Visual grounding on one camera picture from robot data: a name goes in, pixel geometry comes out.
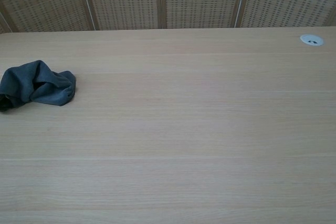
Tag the dark grey microfibre cloth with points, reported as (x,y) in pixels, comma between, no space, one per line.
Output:
(44,87)

